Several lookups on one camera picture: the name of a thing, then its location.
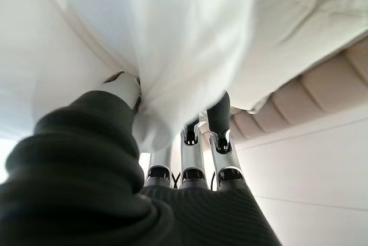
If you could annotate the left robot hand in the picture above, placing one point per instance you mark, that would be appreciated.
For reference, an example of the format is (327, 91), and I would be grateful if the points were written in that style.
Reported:
(86, 185)

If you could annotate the bed with white sheet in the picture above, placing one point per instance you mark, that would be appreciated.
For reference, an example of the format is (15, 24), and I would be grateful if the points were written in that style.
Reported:
(28, 42)

